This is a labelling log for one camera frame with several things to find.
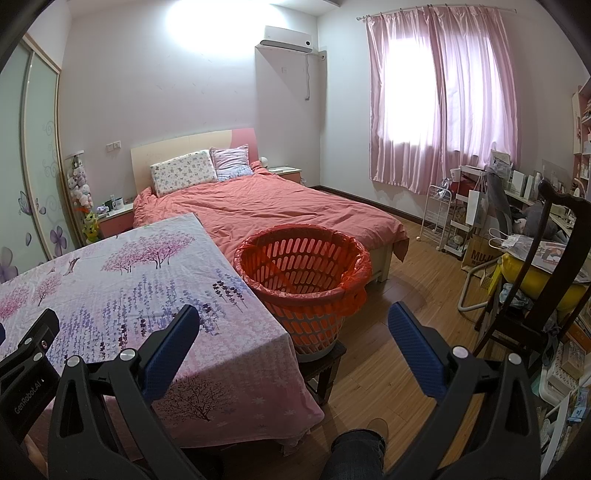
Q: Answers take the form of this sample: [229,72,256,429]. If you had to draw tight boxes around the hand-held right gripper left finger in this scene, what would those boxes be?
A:
[47,304,206,480]

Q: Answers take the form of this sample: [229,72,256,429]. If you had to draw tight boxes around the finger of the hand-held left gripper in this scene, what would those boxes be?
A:
[0,308,60,380]

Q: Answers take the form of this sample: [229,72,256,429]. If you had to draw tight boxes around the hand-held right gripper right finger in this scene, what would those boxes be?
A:
[387,301,543,480]

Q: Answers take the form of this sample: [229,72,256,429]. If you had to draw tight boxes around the orange plastic laundry basket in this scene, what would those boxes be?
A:
[235,226,370,361]

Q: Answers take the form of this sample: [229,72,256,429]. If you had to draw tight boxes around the floral pink tablecloth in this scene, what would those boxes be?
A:
[0,212,326,450]

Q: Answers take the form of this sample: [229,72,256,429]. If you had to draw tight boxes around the person's brown shoe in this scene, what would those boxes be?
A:
[365,418,389,445]

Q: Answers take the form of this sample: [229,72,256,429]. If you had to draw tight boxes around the dark wooden stool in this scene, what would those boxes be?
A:
[295,342,348,407]

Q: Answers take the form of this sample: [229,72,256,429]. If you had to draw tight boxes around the brown paper bag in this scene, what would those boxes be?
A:
[461,232,502,274]

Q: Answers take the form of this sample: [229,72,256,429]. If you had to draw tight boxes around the person's leg in jeans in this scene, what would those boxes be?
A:
[318,429,387,480]

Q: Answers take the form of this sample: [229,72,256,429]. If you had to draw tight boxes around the white storage cart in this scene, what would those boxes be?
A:
[443,165,486,258]

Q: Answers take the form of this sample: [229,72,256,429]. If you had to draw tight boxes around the yellow cushion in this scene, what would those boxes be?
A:
[500,253,591,302]

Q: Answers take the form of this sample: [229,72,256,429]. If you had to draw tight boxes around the pink white nightstand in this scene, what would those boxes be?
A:
[268,166,304,186]
[94,200,135,239]

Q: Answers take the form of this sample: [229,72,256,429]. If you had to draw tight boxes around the dark wooden chair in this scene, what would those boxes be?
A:
[475,179,591,358]

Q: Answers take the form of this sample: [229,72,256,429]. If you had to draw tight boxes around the white plastic crate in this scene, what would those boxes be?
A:
[542,368,583,408]

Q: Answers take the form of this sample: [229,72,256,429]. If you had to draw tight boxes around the hanging plush toys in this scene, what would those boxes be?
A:
[67,154,101,244]

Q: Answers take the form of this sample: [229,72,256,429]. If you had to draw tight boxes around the white paper bag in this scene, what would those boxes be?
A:
[466,189,489,228]

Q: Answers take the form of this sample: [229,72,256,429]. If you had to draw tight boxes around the sliding door wardrobe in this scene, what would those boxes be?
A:
[0,39,77,283]

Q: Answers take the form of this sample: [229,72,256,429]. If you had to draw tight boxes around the printed magazine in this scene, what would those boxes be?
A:
[530,239,579,271]

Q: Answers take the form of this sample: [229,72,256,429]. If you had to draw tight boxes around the grey hanging cloth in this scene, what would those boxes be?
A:
[485,167,514,237]

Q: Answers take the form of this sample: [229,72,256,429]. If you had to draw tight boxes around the white floral pillow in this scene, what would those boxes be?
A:
[150,150,219,197]

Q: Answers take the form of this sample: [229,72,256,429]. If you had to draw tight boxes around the cluttered white desk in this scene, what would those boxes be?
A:
[498,182,579,241]

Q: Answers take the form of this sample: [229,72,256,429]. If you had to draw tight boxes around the salmon duvet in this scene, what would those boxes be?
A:
[133,166,411,265]

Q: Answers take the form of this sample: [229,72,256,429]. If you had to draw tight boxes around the pink striped pillow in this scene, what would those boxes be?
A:
[210,144,255,182]

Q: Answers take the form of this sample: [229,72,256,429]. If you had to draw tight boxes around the cream pink headboard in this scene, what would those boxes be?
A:
[130,128,259,195]

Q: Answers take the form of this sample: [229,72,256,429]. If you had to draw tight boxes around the pink curtain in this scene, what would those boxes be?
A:
[367,6,519,195]

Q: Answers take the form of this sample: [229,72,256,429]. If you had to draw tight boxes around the white air conditioner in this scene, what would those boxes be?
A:
[259,25,319,54]

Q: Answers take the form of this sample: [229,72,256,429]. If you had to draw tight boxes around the curtain rod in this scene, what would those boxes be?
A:
[356,4,519,22]

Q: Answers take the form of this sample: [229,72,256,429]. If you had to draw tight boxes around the white metal tube frame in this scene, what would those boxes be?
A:
[457,264,491,315]

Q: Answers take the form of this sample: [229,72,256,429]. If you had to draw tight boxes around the white wire rack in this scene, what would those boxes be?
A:
[418,182,454,251]

